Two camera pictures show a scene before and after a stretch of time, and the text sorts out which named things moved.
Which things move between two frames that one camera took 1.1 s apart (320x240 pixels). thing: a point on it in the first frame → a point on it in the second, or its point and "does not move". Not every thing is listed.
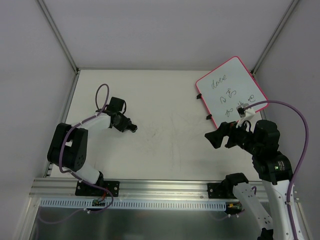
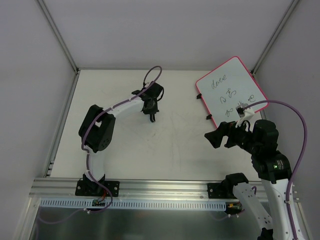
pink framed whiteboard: (227, 87) does not move
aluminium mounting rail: (65, 188) does not move
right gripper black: (230, 136) does not move
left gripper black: (127, 124) → (151, 110)
